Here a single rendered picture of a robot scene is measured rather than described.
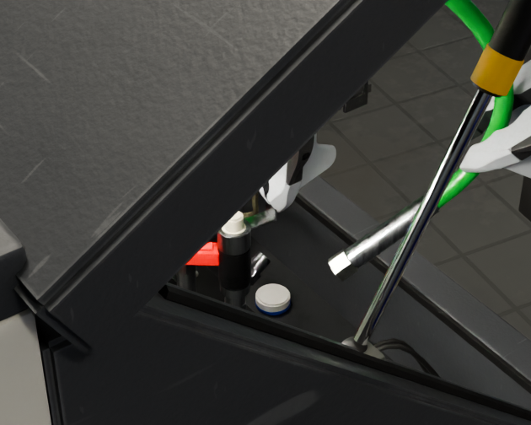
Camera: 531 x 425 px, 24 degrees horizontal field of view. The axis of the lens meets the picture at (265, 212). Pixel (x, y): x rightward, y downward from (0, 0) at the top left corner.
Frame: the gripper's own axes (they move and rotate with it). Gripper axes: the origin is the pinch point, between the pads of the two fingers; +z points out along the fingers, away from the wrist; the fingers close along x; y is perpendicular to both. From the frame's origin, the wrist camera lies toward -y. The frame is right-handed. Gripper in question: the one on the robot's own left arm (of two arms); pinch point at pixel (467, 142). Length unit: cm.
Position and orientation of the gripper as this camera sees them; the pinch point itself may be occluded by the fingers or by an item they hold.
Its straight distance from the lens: 94.2
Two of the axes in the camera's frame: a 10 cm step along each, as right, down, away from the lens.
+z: -6.9, 4.6, 5.6
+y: 7.2, 4.4, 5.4
